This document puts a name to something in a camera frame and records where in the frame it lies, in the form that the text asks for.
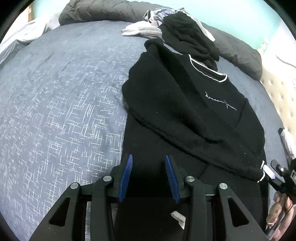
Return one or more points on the black sweater with white trim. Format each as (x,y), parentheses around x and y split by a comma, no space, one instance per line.
(185,104)

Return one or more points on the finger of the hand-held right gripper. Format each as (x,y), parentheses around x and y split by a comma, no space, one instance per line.
(276,183)
(276,165)

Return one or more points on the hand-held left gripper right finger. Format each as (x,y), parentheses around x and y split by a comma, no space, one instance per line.
(172,178)

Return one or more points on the folded light grey cloth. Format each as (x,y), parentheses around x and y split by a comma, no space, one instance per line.
(290,143)

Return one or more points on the black garment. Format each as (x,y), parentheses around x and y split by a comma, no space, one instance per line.
(185,34)

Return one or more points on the light grey blanket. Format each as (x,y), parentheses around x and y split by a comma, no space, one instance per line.
(25,34)

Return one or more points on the person's right hand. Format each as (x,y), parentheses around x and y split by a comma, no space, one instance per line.
(284,220)

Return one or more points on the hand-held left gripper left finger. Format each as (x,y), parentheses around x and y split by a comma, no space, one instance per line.
(126,178)

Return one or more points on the dark grey rolled duvet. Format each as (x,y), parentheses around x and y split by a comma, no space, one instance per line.
(92,11)

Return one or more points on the cream tufted headboard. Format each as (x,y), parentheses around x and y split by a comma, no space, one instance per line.
(282,92)

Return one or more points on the blue patterned bed sheet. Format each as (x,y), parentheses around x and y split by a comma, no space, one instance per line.
(69,104)

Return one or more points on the blue striped garment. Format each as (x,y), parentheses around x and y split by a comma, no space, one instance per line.
(159,15)

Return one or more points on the light grey garment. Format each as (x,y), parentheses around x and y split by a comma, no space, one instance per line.
(141,30)

